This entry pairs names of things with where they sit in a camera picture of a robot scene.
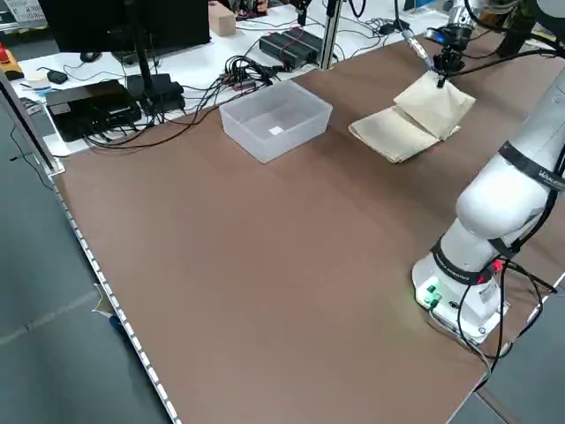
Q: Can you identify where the aluminium frame rail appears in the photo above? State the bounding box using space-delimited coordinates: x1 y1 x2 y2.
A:
0 70 66 178

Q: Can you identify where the aluminium frame post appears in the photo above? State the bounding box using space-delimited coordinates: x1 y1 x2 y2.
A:
318 0 343 72

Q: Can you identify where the cream-colored tablecloth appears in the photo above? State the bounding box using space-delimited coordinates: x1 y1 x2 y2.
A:
348 70 478 165

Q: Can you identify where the black electronics box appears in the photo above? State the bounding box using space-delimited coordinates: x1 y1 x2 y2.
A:
45 79 143 143

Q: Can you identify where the red emergency stop button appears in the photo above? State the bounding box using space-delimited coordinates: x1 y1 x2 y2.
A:
0 43 23 81

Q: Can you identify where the clear plastic box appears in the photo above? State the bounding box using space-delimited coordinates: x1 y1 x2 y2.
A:
219 79 334 165

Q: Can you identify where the black monitor stand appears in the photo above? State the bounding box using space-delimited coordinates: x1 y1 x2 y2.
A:
123 0 186 114

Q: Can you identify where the black computer monitor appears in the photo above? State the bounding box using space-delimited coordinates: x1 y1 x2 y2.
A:
38 0 212 55

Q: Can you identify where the black power supply box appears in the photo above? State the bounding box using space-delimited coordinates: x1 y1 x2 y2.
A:
259 31 320 72
282 26 328 63

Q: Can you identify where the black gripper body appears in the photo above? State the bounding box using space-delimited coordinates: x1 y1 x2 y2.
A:
443 25 472 50

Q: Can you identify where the cable hub with plugs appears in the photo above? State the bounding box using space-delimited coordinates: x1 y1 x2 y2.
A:
219 55 283 93

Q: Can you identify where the black arm base cable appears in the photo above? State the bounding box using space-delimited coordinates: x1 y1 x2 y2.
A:
430 258 560 370

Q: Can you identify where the light wooden block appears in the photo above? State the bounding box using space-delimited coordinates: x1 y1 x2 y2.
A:
207 2 237 37

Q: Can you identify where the white tape roll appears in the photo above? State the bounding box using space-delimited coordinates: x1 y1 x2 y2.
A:
25 72 50 92

